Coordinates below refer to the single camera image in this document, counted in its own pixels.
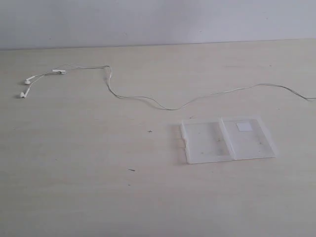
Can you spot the clear open plastic case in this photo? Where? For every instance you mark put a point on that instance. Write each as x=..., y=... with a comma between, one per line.
x=226, y=139

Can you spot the white wired earphones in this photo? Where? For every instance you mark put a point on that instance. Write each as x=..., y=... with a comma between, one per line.
x=66, y=68

